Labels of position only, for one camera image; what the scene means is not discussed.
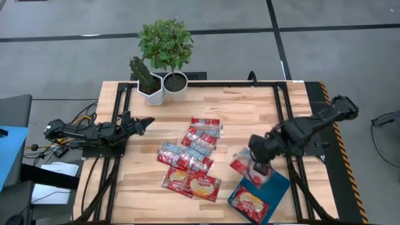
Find black box behind table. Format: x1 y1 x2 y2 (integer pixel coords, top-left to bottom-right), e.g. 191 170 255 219
130 71 208 82

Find green cactus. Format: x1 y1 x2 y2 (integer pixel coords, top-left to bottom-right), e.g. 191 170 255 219
129 56 156 90

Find white paper sheets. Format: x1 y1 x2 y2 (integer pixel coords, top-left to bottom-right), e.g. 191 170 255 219
30 161 80 206

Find small black device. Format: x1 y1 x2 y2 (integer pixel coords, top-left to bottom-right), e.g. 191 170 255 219
52 146 69 159

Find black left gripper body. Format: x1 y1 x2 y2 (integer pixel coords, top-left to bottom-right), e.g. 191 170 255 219
122 112 148 138

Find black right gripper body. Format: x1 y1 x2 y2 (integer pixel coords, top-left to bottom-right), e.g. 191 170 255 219
248 127 286 164

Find grey chair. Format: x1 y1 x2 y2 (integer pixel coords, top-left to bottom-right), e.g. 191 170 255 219
0 94 34 225

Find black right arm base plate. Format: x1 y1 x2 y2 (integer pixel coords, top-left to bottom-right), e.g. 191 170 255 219
279 131 326 157

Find yellow and black cable bundle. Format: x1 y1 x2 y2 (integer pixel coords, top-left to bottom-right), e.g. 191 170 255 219
24 101 99 159

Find blue tray basket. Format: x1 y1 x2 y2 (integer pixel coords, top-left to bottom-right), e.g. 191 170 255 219
227 170 291 225

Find green leafy plant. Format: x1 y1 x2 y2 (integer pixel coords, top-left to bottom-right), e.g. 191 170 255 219
136 17 194 72

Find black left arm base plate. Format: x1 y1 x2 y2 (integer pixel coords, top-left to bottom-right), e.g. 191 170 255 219
81 144 126 159

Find white round plant pot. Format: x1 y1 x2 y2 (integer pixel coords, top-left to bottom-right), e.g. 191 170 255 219
162 71 189 103

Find black cable hook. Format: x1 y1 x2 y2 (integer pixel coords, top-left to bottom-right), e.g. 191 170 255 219
247 70 259 86

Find white hexagonal plant pot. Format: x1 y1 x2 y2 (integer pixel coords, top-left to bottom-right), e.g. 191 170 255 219
137 72 166 106

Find black stand with cable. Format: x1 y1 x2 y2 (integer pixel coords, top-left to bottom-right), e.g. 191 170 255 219
370 109 400 169

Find black mat with hazard stripes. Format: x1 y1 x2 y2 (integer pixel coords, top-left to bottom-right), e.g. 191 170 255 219
304 81 370 225

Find black metal table frame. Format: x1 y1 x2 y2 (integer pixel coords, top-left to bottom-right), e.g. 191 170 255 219
67 80 340 225

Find blue board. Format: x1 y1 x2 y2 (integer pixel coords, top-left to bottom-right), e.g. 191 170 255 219
0 125 30 192

